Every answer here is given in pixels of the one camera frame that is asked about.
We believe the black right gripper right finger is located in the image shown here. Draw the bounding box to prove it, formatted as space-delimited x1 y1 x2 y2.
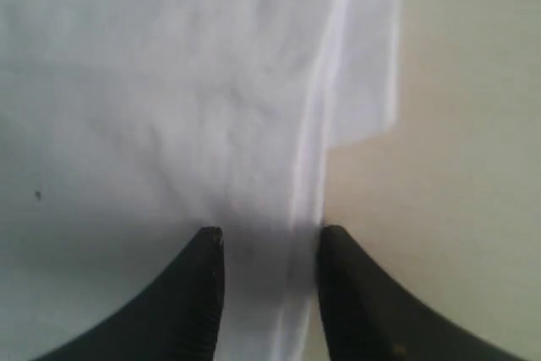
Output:
316 225 515 361

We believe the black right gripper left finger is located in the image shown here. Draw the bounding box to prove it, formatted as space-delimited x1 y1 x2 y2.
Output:
42 227 223 360

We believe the white t-shirt red lettering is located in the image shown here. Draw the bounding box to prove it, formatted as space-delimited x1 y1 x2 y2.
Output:
1 0 400 360

